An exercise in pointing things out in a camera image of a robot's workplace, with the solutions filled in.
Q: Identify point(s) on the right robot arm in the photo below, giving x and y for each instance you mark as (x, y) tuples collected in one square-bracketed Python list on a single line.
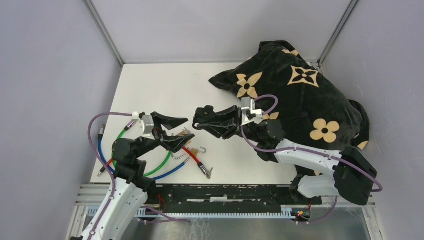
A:
[(346, 174)]

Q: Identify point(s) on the green cable lock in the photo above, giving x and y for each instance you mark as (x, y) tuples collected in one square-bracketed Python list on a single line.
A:
[(112, 163)]

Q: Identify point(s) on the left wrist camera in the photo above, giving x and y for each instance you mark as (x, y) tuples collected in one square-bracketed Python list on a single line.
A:
[(145, 124)]

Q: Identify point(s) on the small brass padlock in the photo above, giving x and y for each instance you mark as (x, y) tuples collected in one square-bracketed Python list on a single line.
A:
[(197, 151)]

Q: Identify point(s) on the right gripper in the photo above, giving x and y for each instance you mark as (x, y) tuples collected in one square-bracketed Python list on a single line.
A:
[(228, 130)]

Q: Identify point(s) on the red cable lock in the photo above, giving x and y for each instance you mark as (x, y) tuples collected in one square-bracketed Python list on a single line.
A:
[(201, 166)]

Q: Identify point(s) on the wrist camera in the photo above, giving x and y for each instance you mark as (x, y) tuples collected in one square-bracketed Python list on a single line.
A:
[(145, 124), (249, 113)]

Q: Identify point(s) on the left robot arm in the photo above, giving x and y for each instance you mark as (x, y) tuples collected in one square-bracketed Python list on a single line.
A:
[(130, 188)]

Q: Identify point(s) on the black floral blanket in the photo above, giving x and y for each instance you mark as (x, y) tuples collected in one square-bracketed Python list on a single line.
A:
[(311, 109)]

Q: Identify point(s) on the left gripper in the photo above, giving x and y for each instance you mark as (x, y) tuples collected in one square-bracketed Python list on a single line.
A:
[(173, 142)]

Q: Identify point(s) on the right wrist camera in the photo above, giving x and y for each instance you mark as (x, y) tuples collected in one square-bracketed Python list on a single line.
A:
[(249, 113)]

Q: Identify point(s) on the black padlock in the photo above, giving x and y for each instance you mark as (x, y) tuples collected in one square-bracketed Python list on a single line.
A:
[(203, 115)]

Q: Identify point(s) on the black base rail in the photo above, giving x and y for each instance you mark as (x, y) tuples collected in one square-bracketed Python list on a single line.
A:
[(226, 198)]

